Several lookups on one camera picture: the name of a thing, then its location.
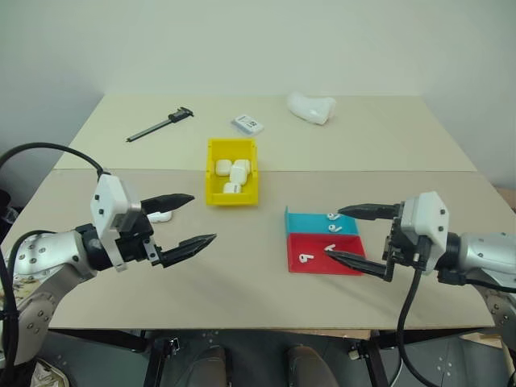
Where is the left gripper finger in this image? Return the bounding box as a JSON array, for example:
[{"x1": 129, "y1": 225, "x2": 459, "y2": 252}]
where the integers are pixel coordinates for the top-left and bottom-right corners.
[
  {"x1": 139, "y1": 193, "x2": 197, "y2": 214},
  {"x1": 160, "y1": 232, "x2": 219, "y2": 268}
]

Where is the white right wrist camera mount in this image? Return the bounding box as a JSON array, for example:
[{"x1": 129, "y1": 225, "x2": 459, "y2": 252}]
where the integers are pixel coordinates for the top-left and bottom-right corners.
[{"x1": 400, "y1": 191, "x2": 451, "y2": 272}]

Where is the white crumpled plastic bag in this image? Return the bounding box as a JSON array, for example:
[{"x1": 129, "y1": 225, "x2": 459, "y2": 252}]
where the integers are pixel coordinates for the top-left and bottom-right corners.
[{"x1": 285, "y1": 91, "x2": 338, "y2": 126}]

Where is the black digital caliper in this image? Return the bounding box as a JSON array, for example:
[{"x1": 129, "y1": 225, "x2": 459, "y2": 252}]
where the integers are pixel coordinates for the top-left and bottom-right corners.
[{"x1": 124, "y1": 106, "x2": 196, "y2": 144}]

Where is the black metal table frame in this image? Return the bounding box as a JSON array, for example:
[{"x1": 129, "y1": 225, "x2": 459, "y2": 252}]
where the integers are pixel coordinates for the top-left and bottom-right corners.
[{"x1": 48, "y1": 328, "x2": 404, "y2": 387}]

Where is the yellow plastic bin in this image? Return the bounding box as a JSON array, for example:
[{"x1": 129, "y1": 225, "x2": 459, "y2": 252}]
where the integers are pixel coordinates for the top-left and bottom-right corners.
[{"x1": 205, "y1": 137, "x2": 261, "y2": 207}]

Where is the small white printed card box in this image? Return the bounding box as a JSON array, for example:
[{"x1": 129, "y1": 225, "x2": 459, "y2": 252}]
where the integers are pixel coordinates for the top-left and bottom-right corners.
[{"x1": 231, "y1": 114, "x2": 265, "y2": 135}]

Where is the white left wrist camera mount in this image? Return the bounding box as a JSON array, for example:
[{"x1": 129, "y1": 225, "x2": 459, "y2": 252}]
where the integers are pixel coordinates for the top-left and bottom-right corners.
[{"x1": 90, "y1": 173, "x2": 143, "y2": 273}]

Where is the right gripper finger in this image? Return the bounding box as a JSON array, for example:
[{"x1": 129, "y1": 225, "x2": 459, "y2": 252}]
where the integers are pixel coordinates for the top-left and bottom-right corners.
[
  {"x1": 336, "y1": 202, "x2": 398, "y2": 222},
  {"x1": 323, "y1": 248, "x2": 394, "y2": 283}
]

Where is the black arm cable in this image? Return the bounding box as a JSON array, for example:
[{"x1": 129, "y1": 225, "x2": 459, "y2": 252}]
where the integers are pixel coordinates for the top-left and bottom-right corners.
[
  {"x1": 395, "y1": 236, "x2": 431, "y2": 387},
  {"x1": 0, "y1": 143, "x2": 112, "y2": 368}
]

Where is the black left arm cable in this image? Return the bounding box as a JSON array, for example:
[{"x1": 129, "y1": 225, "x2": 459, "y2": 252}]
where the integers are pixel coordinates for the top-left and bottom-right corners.
[{"x1": 0, "y1": 143, "x2": 112, "y2": 368}]

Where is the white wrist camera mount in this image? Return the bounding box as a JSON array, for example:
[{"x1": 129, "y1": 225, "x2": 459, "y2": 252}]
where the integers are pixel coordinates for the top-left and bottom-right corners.
[
  {"x1": 90, "y1": 173, "x2": 143, "y2": 273},
  {"x1": 400, "y1": 191, "x2": 451, "y2": 272}
]

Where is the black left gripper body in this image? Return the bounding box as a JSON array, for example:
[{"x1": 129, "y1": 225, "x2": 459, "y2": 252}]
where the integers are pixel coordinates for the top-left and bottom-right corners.
[{"x1": 114, "y1": 212, "x2": 164, "y2": 269}]

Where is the red plastic tray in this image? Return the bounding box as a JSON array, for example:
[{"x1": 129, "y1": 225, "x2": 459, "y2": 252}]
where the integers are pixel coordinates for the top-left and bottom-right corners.
[{"x1": 285, "y1": 232, "x2": 367, "y2": 277}]

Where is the black object beside table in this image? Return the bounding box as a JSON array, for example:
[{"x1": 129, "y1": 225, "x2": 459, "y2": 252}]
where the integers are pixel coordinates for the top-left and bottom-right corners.
[{"x1": 0, "y1": 189, "x2": 19, "y2": 243}]

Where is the blue plastic tray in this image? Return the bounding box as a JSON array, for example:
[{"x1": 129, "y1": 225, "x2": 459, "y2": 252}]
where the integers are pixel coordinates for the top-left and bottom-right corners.
[{"x1": 283, "y1": 206, "x2": 361, "y2": 236}]

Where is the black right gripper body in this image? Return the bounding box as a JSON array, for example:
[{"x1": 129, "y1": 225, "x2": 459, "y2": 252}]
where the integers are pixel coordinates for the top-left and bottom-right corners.
[{"x1": 381, "y1": 200, "x2": 427, "y2": 283}]

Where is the dark brown rounded shape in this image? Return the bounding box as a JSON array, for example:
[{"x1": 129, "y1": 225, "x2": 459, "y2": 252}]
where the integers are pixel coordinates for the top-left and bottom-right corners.
[
  {"x1": 286, "y1": 345, "x2": 328, "y2": 387},
  {"x1": 192, "y1": 346, "x2": 229, "y2": 387}
]

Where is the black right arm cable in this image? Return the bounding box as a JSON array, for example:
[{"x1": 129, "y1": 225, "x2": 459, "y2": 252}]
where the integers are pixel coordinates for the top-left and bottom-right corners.
[{"x1": 395, "y1": 236, "x2": 431, "y2": 387}]

